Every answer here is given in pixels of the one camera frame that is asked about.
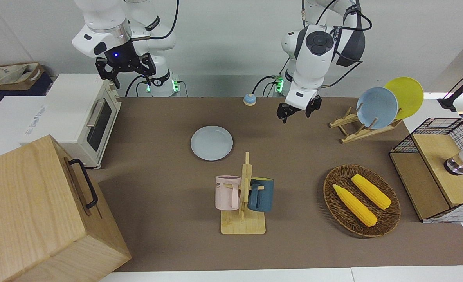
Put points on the brown cardboard box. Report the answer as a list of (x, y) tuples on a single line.
[(37, 76)]

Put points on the brown wicker basket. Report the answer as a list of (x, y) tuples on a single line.
[(337, 211)]

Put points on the light blue plate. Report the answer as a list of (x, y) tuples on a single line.
[(378, 107)]

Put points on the white plastic bag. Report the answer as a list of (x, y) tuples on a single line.
[(4, 74)]

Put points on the wooden mug tree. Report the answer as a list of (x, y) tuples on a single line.
[(243, 225)]

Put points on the pink mug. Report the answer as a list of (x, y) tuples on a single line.
[(226, 194)]

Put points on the wooden plate rack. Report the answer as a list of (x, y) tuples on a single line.
[(362, 133)]

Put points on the black camera stand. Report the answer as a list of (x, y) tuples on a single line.
[(448, 102)]

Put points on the white toaster oven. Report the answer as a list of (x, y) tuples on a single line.
[(74, 105)]

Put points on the dark blue bin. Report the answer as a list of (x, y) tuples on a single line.
[(45, 88)]

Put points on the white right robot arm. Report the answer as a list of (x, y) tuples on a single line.
[(106, 23)]

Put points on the long yellow corn cob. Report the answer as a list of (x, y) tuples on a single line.
[(354, 205)]

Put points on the gray round plate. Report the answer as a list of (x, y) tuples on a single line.
[(211, 143)]

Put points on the blue service bell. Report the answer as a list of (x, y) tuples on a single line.
[(249, 100)]

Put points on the wooden drawer cabinet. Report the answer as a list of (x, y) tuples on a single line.
[(31, 219)]

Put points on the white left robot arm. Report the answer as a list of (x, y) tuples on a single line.
[(313, 58)]

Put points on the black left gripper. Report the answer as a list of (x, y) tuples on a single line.
[(314, 102)]

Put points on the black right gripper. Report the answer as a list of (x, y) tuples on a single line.
[(125, 62)]

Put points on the yellow plate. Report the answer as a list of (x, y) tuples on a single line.
[(409, 94)]

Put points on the white printed box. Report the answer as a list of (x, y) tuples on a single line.
[(0, 125)]

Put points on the short yellow corn cob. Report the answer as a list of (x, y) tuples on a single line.
[(372, 192)]

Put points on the teal mug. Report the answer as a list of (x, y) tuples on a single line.
[(263, 196)]

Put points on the brown table mat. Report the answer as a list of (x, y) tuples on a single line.
[(176, 203)]

